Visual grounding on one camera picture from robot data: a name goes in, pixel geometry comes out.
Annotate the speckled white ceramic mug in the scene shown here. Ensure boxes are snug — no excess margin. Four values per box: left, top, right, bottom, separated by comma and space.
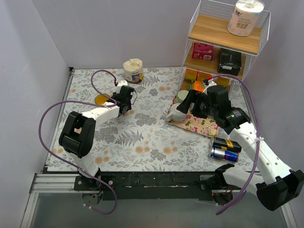
165, 103, 186, 122

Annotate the yellow ceramic mug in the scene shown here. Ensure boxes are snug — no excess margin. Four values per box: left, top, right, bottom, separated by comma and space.
95, 94, 110, 105

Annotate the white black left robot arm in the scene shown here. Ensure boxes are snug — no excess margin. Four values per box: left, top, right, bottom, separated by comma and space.
59, 85, 136, 190

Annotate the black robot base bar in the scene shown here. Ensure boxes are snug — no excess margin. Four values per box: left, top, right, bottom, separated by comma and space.
74, 171, 238, 200

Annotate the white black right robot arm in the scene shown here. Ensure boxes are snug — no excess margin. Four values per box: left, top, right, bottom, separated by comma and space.
175, 85, 304, 211

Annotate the green ceramic mug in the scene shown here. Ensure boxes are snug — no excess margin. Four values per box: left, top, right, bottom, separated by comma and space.
176, 90, 189, 103

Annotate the yellow sponge pack right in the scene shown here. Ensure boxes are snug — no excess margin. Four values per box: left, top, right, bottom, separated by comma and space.
215, 77, 231, 89

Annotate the yellow sponge pack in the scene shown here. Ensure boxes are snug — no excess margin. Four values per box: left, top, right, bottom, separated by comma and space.
215, 77, 231, 89
184, 68, 198, 82
196, 71, 212, 81

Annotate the floral tray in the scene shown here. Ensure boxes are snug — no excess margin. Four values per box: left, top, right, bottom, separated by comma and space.
169, 111, 219, 137

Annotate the orange sponge pack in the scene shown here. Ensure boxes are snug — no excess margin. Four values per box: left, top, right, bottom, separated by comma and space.
192, 81, 206, 92

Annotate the yellow sponge pack middle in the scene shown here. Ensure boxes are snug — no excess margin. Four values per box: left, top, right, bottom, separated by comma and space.
196, 71, 212, 81

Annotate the beige paper roll with cartoon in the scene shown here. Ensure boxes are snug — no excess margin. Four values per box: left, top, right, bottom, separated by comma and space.
123, 58, 143, 84

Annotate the yellow sponge pack left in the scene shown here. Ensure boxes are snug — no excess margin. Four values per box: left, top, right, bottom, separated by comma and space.
184, 68, 198, 82

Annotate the black product box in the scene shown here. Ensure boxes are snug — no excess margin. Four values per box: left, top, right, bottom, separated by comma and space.
218, 48, 242, 76

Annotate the black yellow drink can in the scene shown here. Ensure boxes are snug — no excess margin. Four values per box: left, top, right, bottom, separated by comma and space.
211, 137, 242, 153

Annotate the blue silver drink can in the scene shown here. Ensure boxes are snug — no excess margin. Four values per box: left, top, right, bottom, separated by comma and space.
209, 147, 238, 163

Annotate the pink sponge box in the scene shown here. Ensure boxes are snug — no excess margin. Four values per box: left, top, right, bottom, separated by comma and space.
192, 42, 214, 60

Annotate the pink wrapped toilet paper roll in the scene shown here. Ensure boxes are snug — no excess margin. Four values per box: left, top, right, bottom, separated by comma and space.
227, 0, 265, 37

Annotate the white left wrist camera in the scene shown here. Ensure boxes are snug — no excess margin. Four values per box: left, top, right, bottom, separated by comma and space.
116, 80, 128, 93

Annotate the white wire wooden shelf rack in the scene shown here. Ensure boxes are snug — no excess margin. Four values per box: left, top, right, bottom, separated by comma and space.
180, 0, 271, 92

